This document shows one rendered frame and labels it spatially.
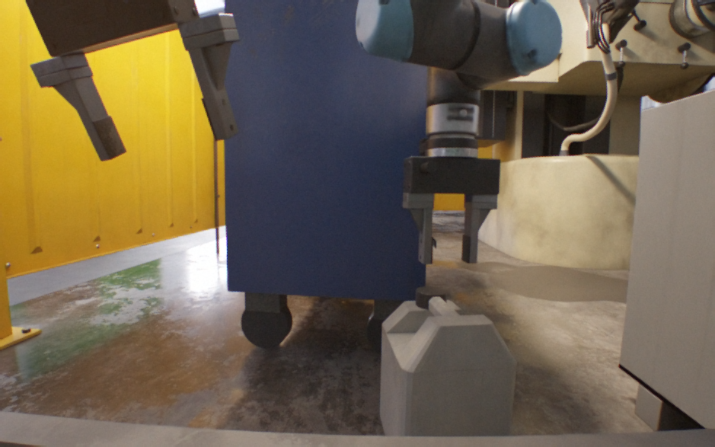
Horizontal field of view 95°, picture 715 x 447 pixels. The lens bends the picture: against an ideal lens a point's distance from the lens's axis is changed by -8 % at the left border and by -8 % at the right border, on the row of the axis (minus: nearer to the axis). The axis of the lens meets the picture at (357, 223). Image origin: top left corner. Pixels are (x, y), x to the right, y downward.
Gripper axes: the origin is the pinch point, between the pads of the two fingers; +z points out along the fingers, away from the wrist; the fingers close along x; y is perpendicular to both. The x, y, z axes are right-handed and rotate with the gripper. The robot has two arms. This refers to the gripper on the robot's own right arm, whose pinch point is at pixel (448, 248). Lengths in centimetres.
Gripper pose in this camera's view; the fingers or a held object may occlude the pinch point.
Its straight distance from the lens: 54.2
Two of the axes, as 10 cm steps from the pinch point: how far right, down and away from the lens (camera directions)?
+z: -0.1, 10.0, 1.0
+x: 9.9, 0.0, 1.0
